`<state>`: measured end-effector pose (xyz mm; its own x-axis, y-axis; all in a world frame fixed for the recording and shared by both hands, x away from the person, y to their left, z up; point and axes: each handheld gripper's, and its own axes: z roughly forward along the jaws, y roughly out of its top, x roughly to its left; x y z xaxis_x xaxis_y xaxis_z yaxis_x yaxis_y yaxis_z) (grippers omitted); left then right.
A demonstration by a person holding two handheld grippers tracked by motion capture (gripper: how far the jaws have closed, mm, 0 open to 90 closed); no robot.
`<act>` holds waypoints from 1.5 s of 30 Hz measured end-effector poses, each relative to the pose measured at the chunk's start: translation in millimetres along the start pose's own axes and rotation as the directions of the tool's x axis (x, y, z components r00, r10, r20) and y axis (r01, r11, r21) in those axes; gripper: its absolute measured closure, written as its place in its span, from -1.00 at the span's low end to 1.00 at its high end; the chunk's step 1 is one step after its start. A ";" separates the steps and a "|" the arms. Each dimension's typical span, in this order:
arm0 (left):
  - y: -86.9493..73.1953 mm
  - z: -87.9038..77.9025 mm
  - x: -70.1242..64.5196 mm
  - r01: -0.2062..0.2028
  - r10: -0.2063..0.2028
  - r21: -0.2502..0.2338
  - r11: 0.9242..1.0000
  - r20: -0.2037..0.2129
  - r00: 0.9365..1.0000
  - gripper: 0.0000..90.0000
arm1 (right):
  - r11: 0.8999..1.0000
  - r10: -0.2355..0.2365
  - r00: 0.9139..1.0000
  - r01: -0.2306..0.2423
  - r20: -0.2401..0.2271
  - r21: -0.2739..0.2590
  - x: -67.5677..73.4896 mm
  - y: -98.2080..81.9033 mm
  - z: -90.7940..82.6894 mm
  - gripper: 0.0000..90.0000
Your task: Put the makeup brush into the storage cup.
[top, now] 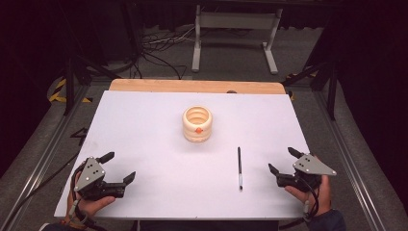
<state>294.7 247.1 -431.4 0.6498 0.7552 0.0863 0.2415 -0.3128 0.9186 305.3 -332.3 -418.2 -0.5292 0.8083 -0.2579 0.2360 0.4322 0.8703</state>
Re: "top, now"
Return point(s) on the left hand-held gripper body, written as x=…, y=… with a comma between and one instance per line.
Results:
x=91, y=173

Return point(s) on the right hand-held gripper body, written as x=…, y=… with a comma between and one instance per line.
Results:
x=312, y=166

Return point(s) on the black pen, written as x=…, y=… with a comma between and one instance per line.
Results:
x=239, y=166

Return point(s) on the cream ribbed pen holder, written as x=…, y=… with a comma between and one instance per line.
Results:
x=197, y=131

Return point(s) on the person's right hand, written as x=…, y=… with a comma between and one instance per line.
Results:
x=324, y=195

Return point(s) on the person's left hand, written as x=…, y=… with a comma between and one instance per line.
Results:
x=93, y=206

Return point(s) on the white board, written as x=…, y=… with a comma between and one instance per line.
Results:
x=166, y=166

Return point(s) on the yellow and black floor tape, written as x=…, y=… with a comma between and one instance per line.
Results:
x=290, y=95
x=59, y=84

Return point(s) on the black tripod stand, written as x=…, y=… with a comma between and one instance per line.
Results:
x=332, y=96
x=69, y=91

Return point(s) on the wooden table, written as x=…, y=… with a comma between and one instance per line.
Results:
x=192, y=86

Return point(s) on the white metal stand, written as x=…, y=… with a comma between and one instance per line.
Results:
x=196, y=48

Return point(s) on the aluminium floor rail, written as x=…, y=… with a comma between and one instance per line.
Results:
x=38, y=163
x=349, y=160

